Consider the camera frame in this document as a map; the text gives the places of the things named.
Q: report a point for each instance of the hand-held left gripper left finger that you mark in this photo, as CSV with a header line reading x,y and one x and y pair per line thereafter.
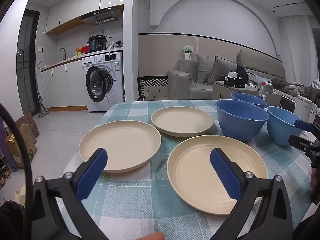
x,y
92,172

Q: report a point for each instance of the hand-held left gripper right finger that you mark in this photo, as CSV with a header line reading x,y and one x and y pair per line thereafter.
x,y
226,172

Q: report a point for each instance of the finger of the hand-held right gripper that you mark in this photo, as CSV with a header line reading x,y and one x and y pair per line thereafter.
x,y
300,142
303,125

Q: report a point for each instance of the light blue ribbed bowl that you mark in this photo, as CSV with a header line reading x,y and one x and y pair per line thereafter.
x,y
280,130

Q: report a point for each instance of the cream round plate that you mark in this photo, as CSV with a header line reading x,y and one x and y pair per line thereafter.
x,y
125,142
190,177
182,121

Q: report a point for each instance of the dark blue ribbed bowl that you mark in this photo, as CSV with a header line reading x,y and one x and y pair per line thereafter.
x,y
247,98
237,127

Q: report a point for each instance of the person's right hand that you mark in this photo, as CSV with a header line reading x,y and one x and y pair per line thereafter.
x,y
313,178

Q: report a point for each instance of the person's left hand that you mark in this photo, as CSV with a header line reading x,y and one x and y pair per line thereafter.
x,y
151,236

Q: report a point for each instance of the grey blanket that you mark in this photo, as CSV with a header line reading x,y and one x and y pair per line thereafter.
x,y
292,87

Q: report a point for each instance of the clear water bottle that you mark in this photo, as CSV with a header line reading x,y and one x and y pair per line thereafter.
x,y
262,91

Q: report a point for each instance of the teal checked tablecloth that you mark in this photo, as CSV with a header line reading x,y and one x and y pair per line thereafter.
x,y
140,205

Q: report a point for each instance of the brown cardboard box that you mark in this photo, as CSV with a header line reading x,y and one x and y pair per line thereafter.
x,y
18,150

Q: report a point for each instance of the dark garment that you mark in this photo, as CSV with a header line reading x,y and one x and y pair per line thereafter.
x,y
242,73

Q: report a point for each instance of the floor mop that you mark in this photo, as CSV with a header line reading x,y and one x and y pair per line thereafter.
x,y
42,110

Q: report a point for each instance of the beige side cabinet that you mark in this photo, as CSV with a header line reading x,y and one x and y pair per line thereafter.
x,y
222,91

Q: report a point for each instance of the black cardboard box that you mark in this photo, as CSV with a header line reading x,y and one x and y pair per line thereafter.
x,y
233,82

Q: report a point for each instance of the patterned brown box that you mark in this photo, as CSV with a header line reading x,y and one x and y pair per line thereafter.
x,y
28,121

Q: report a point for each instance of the small white box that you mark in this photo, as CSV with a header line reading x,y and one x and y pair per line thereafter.
x,y
232,74

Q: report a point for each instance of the white lower kitchen cabinets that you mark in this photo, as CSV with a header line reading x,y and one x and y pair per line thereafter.
x,y
62,85

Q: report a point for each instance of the white kitchen cabinets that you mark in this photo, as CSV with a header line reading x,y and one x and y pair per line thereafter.
x,y
62,85
75,7

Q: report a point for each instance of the grey sofa cushion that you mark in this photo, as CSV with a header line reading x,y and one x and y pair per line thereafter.
x,y
203,67
222,70

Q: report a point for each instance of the grey sofa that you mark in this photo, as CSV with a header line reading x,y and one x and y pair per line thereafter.
x,y
180,85

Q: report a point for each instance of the black white patterned cushion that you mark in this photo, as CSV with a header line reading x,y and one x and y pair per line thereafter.
x,y
152,87

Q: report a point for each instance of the white washing machine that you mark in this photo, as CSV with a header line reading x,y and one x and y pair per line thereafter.
x,y
112,65

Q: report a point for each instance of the yellow bottle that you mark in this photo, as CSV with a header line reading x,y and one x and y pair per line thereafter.
x,y
78,51

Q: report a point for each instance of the curved kitchen faucet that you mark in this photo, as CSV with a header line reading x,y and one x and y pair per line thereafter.
x,y
63,51

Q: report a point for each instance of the dark glass door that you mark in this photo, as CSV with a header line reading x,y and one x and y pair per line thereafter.
x,y
27,62

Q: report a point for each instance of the black pressure cooker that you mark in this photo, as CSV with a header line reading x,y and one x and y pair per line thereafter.
x,y
97,43

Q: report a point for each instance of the steel range hood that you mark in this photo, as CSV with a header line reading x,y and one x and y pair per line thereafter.
x,y
105,17

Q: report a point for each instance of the white upper kitchen cabinets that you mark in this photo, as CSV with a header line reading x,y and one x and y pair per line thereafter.
x,y
75,7

